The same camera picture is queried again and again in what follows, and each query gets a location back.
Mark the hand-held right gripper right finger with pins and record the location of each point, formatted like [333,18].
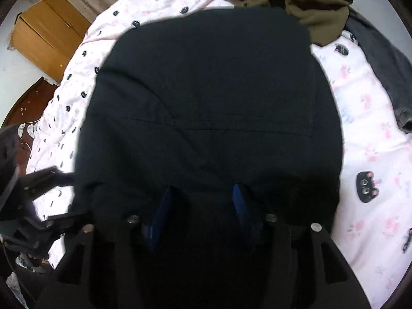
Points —
[240,206]

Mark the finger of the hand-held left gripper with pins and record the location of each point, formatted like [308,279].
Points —
[69,222]
[48,178]

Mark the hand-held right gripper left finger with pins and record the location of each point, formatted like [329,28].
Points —
[161,219]

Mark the black jacket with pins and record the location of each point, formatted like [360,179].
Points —
[209,87]

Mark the dark wooden headboard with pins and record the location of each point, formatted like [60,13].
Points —
[25,103]

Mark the pink floral printed blanket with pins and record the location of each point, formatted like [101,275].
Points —
[370,135]

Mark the wooden wardrobe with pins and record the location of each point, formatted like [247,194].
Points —
[48,29]

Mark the dark grey jeans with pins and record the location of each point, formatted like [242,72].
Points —
[383,58]

